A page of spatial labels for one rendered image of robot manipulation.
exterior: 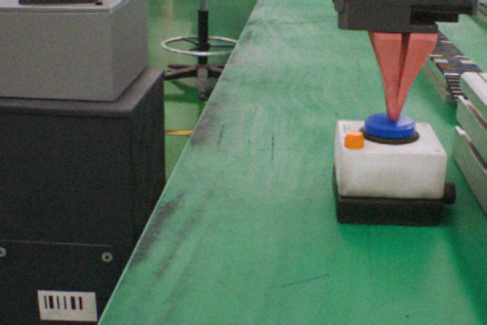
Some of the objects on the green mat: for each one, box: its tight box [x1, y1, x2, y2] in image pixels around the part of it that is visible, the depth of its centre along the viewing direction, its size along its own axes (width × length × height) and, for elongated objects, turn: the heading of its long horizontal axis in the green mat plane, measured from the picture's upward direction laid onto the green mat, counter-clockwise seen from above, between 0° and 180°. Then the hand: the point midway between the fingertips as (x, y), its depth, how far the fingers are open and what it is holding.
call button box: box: [332, 120, 456, 226], centre depth 62 cm, size 8×10×6 cm
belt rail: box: [421, 58, 455, 103], centre depth 138 cm, size 96×4×3 cm, turn 174°
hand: (393, 108), depth 60 cm, fingers closed
